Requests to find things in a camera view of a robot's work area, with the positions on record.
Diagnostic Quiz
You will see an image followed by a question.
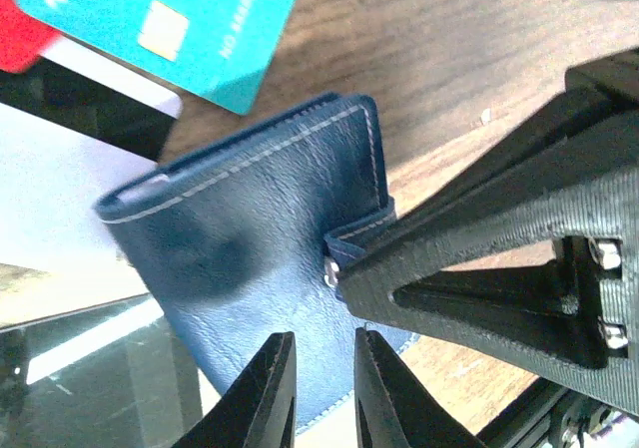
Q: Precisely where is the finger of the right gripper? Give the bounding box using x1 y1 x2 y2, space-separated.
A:
338 49 638 413

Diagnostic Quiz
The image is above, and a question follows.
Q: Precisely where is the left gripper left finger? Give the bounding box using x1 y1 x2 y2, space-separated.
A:
174 332 297 448

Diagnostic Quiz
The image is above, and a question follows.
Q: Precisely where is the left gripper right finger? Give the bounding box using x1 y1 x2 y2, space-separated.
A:
354 328 484 448

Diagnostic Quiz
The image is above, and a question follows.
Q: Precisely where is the blue leather card holder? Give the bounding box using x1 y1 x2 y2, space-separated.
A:
94 93 395 433

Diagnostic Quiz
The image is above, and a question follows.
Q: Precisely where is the red card carried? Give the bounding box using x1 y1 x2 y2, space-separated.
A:
0 0 60 74

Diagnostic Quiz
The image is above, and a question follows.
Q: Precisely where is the black card right pile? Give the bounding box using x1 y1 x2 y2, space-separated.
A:
1 295 220 447

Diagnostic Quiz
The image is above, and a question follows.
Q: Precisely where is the white card with red dot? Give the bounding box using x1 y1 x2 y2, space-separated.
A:
1 38 183 271

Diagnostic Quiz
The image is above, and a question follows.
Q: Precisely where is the teal card upper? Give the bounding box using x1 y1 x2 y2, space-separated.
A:
16 0 296 115

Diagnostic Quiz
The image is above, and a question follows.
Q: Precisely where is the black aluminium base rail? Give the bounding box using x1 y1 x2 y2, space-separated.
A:
476 377 639 448

